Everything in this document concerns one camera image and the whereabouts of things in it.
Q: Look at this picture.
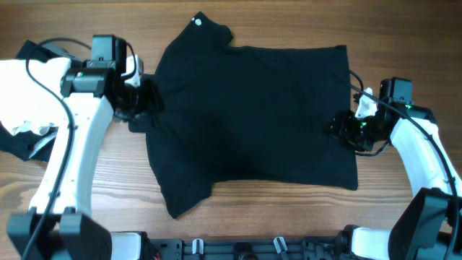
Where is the black t-shirt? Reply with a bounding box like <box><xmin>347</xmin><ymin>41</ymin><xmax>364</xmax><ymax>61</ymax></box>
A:
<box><xmin>129</xmin><ymin>12</ymin><xmax>358</xmax><ymax>218</ymax></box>

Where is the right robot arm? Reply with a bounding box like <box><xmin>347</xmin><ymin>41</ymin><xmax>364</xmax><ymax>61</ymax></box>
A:
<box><xmin>324</xmin><ymin>77</ymin><xmax>461</xmax><ymax>259</ymax></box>

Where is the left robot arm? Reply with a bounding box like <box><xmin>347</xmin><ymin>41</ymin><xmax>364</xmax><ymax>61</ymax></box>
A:
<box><xmin>1</xmin><ymin>35</ymin><xmax>159</xmax><ymax>259</ymax></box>

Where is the black folded garment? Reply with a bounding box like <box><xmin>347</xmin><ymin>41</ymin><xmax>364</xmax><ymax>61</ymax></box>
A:
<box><xmin>1</xmin><ymin>54</ymin><xmax>82</xmax><ymax>161</ymax></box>

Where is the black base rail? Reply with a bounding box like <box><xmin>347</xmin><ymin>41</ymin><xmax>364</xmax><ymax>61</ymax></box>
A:
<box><xmin>151</xmin><ymin>239</ymin><xmax>347</xmax><ymax>260</ymax></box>

